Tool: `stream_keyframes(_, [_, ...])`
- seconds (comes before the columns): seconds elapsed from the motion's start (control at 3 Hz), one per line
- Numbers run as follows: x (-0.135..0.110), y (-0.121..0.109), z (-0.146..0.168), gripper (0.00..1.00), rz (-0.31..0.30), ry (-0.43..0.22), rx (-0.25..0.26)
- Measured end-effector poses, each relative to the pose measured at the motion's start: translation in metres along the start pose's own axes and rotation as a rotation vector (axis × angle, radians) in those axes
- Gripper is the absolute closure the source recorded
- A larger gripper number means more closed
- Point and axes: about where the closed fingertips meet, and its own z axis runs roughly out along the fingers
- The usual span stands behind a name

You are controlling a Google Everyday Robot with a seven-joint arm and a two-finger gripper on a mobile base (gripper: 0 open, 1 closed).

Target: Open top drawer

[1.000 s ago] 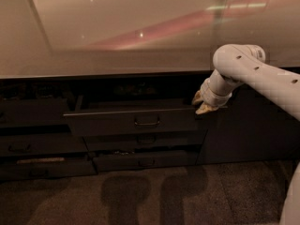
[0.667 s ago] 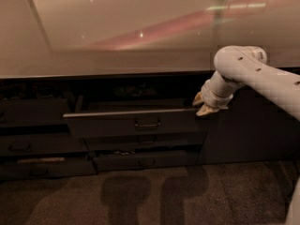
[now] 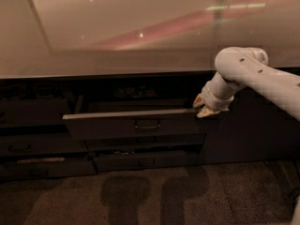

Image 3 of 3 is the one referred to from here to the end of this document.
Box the dark snack packets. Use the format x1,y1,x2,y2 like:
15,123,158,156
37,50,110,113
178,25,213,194
0,82,62,100

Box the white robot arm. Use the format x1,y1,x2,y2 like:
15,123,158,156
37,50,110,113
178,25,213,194
193,47,300,163

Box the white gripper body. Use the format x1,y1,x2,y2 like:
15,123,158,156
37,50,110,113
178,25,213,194
202,82,234,112

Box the green snack bag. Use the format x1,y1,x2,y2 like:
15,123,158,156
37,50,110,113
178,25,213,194
113,87,158,98

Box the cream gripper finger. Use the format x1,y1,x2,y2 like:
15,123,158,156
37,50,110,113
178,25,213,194
193,94,204,109
197,106,222,118

